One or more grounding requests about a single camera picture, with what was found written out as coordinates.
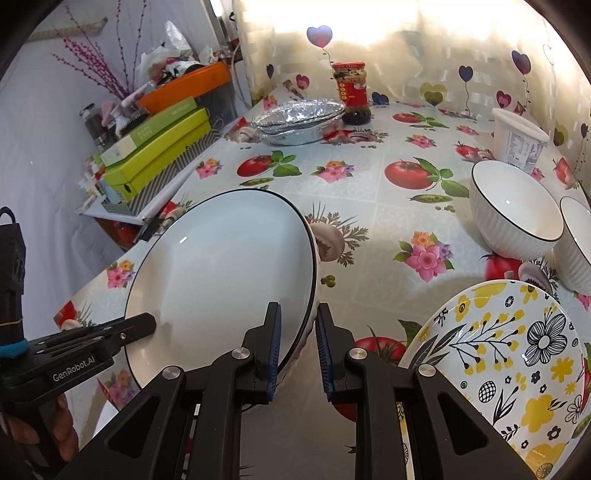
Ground white ribbed plate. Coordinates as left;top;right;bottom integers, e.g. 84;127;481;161
124;188;321;393

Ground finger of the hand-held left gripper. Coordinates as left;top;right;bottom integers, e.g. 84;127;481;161
28;313;158;370

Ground lime green flat box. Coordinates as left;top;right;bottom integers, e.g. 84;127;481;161
104;108;211;185
111;131;218;204

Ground person's left hand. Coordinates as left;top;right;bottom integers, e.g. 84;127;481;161
52;394;80;463

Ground white plastic tub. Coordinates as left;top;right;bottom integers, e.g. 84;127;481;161
492;107;550;168

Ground pink decorative branches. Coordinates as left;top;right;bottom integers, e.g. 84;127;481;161
46;0;153;100

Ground white ribbed bowl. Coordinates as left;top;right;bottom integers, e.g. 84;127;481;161
469;160;565;259
553;196;591;296

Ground heart print curtain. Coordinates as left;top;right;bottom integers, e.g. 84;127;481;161
231;0;591;160

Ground floral yellow black bowl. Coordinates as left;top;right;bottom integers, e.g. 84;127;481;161
397;279;589;480

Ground white plastic bag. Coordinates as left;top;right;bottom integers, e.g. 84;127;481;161
139;18;195;65

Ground red label sauce jar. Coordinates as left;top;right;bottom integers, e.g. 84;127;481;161
331;61;372;125

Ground dark grey box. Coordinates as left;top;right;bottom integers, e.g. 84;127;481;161
203;88;238;134

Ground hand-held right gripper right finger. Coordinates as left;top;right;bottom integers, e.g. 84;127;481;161
316;302;539;480

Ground orange box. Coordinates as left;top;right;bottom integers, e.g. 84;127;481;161
139;61;232;114

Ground aluminium foil tray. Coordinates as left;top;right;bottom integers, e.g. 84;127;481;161
256;115;345;146
252;98;346;129

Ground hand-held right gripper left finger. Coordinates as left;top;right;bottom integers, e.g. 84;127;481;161
55;302;282;480

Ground dark glass jar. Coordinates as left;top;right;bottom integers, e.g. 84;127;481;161
79;104;109;146

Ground pale green flat box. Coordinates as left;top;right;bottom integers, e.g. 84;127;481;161
99;97;195;167

